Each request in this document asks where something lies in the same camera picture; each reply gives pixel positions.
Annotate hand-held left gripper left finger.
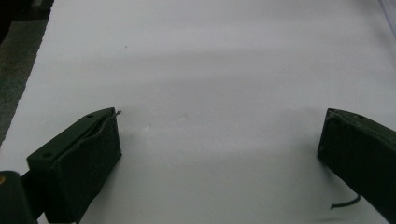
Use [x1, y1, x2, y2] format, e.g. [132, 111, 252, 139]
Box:
[25, 106, 123, 224]

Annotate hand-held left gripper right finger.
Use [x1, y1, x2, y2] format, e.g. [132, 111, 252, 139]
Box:
[317, 107, 396, 224]

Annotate thin black wire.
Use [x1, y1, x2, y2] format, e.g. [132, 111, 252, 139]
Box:
[330, 194, 362, 210]

